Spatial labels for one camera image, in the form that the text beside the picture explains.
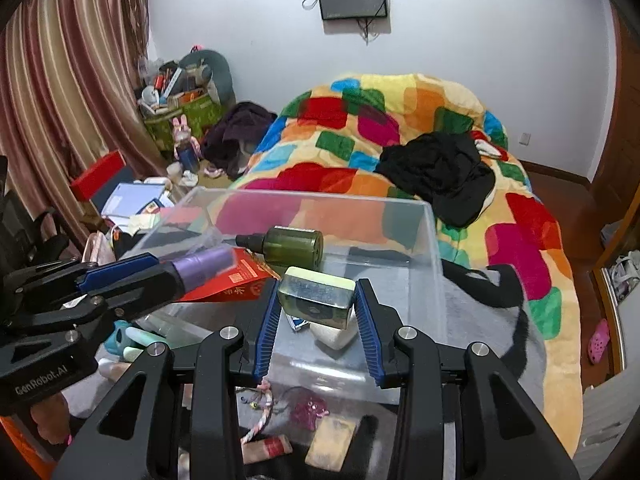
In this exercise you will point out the white paper pad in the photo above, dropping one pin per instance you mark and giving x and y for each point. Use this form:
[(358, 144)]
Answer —
[(132, 200)]

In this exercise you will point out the magenta pouch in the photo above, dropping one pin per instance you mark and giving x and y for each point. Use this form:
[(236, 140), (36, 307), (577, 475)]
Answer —
[(309, 410)]

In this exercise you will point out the colourful patchwork blanket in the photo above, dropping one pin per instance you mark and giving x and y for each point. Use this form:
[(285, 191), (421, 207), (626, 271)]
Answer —
[(350, 135)]

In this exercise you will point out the dark green spray bottle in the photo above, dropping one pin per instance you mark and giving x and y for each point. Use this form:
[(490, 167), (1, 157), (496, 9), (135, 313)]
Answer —
[(292, 245)]

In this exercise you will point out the dark purple clothing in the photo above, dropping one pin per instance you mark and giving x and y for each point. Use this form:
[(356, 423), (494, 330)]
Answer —
[(235, 135)]

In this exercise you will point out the red box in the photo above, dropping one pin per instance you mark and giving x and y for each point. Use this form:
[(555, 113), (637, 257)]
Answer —
[(97, 172)]

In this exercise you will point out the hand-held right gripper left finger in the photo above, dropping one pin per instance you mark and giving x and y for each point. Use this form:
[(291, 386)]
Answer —
[(264, 330)]

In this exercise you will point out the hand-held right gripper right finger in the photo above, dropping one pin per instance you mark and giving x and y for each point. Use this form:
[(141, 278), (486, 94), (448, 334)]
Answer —
[(371, 335)]

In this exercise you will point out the green storage bag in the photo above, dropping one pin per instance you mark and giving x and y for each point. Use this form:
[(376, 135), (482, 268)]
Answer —
[(190, 115)]

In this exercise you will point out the grey cloth with black trim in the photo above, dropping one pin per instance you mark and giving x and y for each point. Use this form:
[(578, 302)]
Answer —
[(480, 330)]

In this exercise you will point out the pink clog shoe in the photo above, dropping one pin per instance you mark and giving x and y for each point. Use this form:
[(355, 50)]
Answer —
[(599, 342)]

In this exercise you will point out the clear plastic bin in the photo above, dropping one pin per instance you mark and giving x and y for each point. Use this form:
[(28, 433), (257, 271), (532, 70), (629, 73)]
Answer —
[(350, 240)]

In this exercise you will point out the mint green toy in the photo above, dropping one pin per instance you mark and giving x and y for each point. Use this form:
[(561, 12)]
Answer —
[(122, 341)]

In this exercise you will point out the black clothing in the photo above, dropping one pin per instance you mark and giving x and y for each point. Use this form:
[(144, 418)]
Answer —
[(435, 170)]

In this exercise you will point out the purple bottle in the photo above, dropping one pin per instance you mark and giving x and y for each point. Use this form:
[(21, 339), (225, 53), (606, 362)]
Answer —
[(205, 265)]

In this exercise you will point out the blue bottle with bunny ears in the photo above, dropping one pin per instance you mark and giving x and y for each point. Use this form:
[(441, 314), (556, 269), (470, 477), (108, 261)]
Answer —
[(188, 152)]

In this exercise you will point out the tan flat box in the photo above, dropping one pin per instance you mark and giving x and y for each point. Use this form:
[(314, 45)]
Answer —
[(331, 442)]

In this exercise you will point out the red paper packet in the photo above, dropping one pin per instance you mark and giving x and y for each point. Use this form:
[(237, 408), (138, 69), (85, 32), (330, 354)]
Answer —
[(240, 282)]

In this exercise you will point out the small blue striped card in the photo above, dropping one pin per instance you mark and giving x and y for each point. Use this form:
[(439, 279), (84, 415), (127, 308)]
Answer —
[(298, 323)]

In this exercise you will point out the wooden door frame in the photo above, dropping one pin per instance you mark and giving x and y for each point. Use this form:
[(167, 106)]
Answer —
[(620, 125)]

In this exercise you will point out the white ribbed panel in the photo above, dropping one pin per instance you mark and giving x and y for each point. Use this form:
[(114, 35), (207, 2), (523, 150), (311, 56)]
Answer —
[(605, 420)]

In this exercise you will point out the white wall socket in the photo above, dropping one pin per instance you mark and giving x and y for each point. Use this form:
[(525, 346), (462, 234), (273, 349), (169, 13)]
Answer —
[(525, 138)]

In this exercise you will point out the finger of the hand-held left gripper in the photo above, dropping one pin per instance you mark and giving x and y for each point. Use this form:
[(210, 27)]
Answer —
[(145, 290), (120, 266)]

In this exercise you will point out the white shoes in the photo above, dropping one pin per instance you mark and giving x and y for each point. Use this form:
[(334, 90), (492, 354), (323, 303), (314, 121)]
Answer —
[(624, 272)]

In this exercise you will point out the striped pink curtain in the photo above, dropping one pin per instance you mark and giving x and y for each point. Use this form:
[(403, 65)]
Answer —
[(65, 85)]

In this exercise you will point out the black chair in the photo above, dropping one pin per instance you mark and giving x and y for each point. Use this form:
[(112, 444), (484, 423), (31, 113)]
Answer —
[(25, 230)]

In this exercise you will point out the green metal tin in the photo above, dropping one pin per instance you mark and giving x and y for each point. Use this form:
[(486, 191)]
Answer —
[(315, 300)]

